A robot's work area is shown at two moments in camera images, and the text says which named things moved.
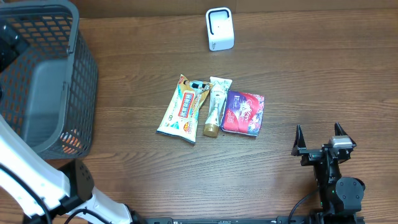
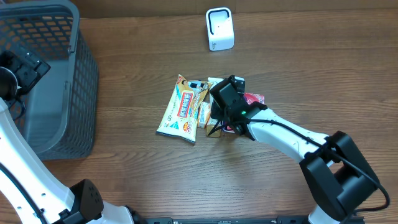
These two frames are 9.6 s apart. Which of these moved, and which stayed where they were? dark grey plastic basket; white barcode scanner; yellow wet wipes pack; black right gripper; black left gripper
Moved: black right gripper; black left gripper
Stayed: white barcode scanner; dark grey plastic basket; yellow wet wipes pack
